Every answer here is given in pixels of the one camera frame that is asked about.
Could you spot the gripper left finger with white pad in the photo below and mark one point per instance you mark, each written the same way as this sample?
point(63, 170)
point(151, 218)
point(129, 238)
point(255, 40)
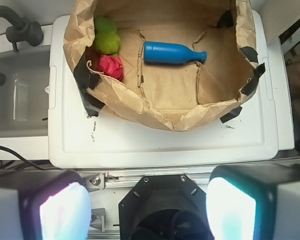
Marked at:
point(43, 205)

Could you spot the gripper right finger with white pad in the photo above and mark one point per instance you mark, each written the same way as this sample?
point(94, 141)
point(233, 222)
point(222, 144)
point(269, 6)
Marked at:
point(254, 202)

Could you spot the blue plastic bottle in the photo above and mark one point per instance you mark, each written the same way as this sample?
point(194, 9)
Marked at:
point(171, 53)

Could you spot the brown paper bag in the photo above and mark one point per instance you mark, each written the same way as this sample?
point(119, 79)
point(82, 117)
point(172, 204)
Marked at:
point(164, 96)

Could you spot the red crumpled paper ball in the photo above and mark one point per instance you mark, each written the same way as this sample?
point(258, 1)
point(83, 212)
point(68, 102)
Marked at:
point(111, 66)

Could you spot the black faucet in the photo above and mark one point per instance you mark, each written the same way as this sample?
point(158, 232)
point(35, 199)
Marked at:
point(21, 29)

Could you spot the green plush toy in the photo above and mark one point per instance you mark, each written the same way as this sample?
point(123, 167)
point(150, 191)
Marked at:
point(107, 40)

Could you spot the metal corner bracket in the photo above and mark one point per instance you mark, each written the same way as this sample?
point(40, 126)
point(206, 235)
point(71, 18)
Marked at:
point(93, 181)

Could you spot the aluminium frame rail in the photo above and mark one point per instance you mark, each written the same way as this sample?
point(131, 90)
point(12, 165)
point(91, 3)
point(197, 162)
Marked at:
point(128, 179)

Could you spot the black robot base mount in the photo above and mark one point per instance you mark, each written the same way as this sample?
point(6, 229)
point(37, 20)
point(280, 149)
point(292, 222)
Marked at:
point(164, 207)

